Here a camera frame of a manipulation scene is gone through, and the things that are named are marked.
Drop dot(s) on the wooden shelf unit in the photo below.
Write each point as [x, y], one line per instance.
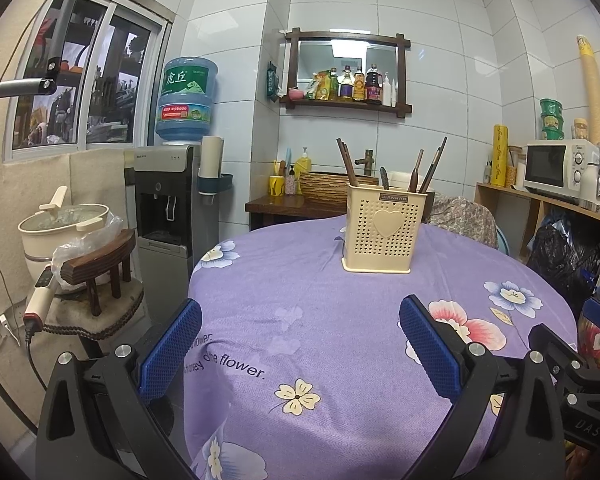
[530, 220]

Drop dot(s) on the white microwave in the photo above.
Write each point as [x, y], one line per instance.
[547, 170]

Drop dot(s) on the jar with yellow lid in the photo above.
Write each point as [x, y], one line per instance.
[581, 130]

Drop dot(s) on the yellow cup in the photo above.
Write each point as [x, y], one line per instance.
[277, 186]

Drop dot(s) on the woven stick holder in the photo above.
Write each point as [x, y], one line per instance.
[514, 172]

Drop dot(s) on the grey water dispenser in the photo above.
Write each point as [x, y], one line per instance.
[160, 200]

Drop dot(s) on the tall stack of paper cups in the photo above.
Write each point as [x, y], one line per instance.
[592, 90]

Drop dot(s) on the white wall socket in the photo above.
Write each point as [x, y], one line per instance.
[2, 327]

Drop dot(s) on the pink bowl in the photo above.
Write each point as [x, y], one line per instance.
[295, 94]

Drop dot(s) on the white electric kettle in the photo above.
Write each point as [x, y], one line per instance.
[592, 185]

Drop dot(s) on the yellow roll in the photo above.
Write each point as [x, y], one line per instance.
[500, 155]

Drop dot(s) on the clear plastic bag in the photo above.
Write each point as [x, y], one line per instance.
[70, 255]

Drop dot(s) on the small dark wooden bench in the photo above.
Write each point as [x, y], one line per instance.
[100, 255]

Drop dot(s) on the green hanging packet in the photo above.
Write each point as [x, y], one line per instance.
[271, 82]

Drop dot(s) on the dark wooden washstand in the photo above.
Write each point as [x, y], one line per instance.
[280, 205]

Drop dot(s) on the small clear bottle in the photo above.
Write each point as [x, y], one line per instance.
[487, 174]

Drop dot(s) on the sliding window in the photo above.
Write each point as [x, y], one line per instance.
[105, 85]

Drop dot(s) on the blue-grey cup holder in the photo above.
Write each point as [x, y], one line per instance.
[217, 184]

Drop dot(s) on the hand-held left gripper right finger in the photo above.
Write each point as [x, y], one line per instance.
[427, 345]

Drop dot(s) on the row of condiment bottles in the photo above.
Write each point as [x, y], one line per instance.
[352, 87]

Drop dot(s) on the yellow soap bottle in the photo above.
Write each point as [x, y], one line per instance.
[303, 162]

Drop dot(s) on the blue water jug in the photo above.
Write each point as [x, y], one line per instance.
[187, 100]

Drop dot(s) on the pink floral pump bottle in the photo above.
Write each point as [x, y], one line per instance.
[292, 184]

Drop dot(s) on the black plastic bag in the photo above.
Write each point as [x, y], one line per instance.
[560, 255]

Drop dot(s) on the wooden framed mirror shelf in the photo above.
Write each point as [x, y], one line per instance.
[292, 70]

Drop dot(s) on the stack of white paper cups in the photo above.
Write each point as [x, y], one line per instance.
[211, 157]

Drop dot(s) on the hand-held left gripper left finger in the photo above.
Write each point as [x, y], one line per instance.
[172, 345]

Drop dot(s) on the cream electric pot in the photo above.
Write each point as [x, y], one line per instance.
[35, 250]

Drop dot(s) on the floral cloth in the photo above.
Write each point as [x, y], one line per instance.
[460, 220]

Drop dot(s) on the bamboo style faucet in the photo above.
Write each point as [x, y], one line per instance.
[366, 160]

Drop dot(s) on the woven pattern basin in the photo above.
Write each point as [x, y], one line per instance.
[325, 187]

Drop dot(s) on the cream perforated utensil holder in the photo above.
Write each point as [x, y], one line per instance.
[365, 240]

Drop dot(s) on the dark brown chopstick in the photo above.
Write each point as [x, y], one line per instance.
[437, 157]

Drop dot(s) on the beige cushioned stool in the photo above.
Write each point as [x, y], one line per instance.
[105, 315]

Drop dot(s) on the light blue plastic basin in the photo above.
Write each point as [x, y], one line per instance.
[503, 242]

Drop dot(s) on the purple floral tablecloth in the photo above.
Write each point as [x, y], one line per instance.
[330, 310]

